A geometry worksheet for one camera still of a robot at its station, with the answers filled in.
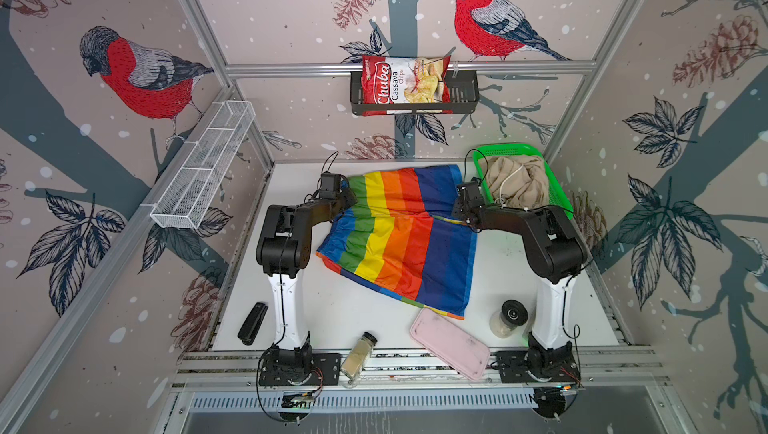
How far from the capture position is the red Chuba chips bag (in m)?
0.87

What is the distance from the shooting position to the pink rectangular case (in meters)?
0.74

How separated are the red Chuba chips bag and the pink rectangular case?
63 centimetres
